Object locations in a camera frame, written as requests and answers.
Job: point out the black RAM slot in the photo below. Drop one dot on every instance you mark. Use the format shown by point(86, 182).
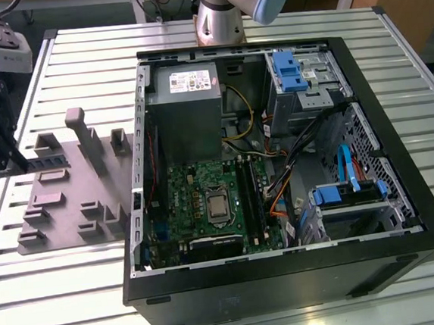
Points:
point(252, 201)
point(245, 198)

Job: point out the grey parts rack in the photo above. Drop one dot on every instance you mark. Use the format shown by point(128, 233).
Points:
point(70, 183)

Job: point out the grey power supply unit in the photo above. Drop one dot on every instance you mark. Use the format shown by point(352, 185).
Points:
point(183, 127)

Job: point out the green motherboard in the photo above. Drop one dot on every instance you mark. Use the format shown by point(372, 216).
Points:
point(183, 211)

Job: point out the CPU socket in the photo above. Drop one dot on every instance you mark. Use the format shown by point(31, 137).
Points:
point(216, 189)

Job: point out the silver CPU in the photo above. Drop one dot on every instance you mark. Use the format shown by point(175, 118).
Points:
point(218, 205)

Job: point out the black graphics card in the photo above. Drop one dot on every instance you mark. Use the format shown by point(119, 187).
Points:
point(217, 247)

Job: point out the blue plastic drive latch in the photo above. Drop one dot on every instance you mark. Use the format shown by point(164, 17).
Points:
point(289, 72)

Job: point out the grey metal drive cage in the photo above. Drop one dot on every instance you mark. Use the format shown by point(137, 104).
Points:
point(318, 100)

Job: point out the black open PC case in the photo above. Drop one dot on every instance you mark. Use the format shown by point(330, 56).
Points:
point(289, 289)

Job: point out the hard disk in blue carrier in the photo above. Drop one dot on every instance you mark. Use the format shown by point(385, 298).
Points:
point(351, 195)

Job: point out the grey metal disk bay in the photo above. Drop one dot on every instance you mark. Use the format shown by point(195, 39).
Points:
point(354, 209)

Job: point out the wooden cabinet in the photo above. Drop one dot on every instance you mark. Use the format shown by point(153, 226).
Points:
point(408, 1)

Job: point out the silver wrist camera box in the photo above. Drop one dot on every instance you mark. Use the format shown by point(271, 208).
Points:
point(12, 58)

